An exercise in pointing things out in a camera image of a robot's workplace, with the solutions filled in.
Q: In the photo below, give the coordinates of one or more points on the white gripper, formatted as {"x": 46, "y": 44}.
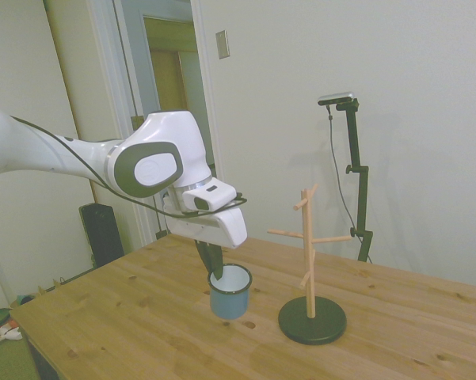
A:
{"x": 222, "y": 227}

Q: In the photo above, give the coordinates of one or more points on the blue enamel mug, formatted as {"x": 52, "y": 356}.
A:
{"x": 229, "y": 299}

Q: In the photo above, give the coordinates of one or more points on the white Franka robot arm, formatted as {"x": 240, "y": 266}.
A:
{"x": 154, "y": 158}

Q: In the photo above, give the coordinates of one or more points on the wooden mug tree black base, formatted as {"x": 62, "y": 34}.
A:
{"x": 309, "y": 277}

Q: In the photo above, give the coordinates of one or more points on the black case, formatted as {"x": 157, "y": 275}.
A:
{"x": 101, "y": 235}

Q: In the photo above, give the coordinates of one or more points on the brass door hinge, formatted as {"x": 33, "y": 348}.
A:
{"x": 136, "y": 120}

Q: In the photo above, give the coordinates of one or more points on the white floor item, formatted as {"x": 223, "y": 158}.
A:
{"x": 12, "y": 333}

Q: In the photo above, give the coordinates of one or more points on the white open door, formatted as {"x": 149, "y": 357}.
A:
{"x": 91, "y": 71}

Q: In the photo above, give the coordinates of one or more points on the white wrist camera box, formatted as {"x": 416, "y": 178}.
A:
{"x": 212, "y": 196}

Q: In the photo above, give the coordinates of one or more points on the black camera stand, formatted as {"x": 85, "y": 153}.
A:
{"x": 358, "y": 174}

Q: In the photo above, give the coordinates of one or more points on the grey exterior camera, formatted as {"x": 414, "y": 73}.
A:
{"x": 336, "y": 98}

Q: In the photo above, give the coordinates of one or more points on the metal wall switch plate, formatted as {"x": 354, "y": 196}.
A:
{"x": 222, "y": 44}

